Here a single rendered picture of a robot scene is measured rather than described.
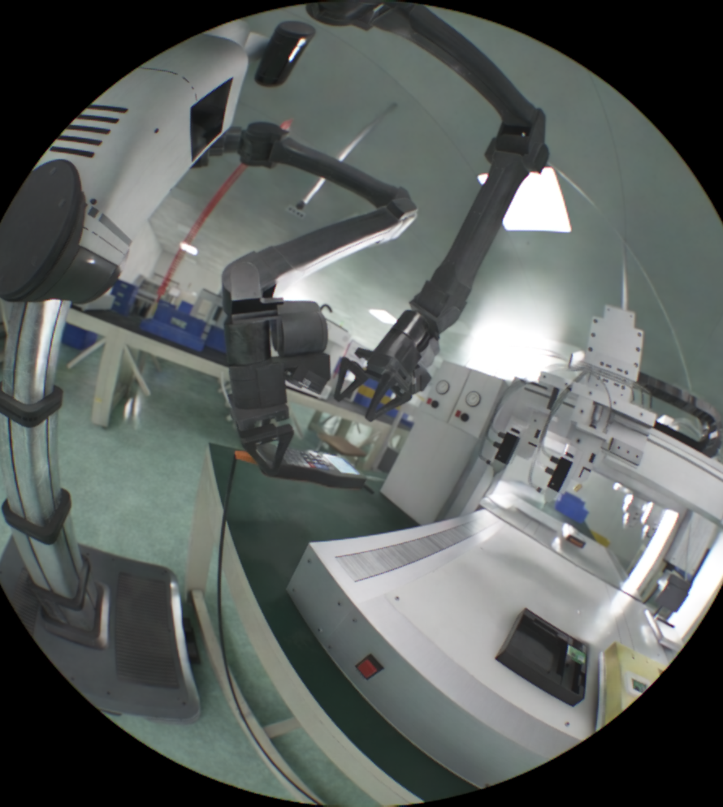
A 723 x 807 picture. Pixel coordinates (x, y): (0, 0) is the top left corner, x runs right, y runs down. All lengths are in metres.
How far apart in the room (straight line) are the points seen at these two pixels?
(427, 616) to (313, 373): 0.33
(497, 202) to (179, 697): 1.19
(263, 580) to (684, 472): 0.78
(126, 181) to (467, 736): 0.61
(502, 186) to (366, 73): 1.65
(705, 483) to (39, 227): 1.03
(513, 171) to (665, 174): 1.59
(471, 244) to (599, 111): 1.52
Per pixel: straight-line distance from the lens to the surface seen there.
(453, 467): 0.71
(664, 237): 2.28
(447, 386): 0.76
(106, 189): 0.34
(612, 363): 0.53
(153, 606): 0.89
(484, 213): 0.48
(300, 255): 0.38
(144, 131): 0.36
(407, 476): 0.79
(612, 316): 0.61
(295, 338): 0.31
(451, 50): 0.47
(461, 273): 0.46
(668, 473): 0.65
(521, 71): 1.79
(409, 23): 0.45
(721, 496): 0.74
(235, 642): 1.15
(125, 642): 0.84
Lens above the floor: 1.04
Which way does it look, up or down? 4 degrees down
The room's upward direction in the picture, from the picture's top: 25 degrees clockwise
